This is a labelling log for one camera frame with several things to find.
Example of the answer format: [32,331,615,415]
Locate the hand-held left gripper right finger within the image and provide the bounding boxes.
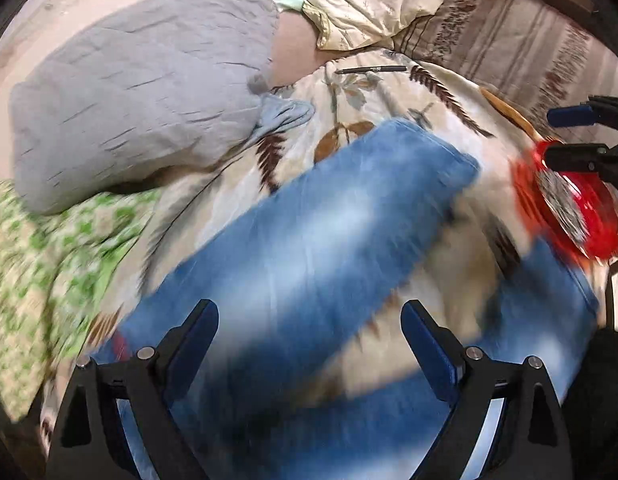
[400,299,576,480]

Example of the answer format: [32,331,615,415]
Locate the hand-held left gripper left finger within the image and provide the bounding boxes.
[45,299,220,480]

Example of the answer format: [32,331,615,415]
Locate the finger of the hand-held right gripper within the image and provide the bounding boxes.
[547,94,618,129]
[544,141,618,192]

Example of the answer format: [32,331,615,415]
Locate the blue denim pants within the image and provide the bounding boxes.
[92,117,602,480]

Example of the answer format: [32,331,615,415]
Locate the brown striped bedsheet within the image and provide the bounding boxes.
[391,0,618,146]

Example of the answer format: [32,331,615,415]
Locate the green patterned cloth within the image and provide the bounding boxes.
[0,180,162,423]

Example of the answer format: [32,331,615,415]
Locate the leaf print blanket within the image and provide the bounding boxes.
[39,52,618,411]

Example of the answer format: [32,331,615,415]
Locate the black pen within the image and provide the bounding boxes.
[335,65,408,75]

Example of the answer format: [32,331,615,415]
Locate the cream quilt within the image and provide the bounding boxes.
[269,0,444,52]

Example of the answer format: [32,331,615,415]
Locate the light blue cloth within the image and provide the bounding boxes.
[249,95,316,143]

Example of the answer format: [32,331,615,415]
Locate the grey pillow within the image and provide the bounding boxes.
[9,0,281,217]

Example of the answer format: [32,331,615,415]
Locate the pink bedsheet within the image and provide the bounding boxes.
[269,12,332,86]

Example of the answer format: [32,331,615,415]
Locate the mint green cloth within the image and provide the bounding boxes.
[265,0,311,15]

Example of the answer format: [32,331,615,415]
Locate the red paddle with wooden handle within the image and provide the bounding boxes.
[479,86,618,262]

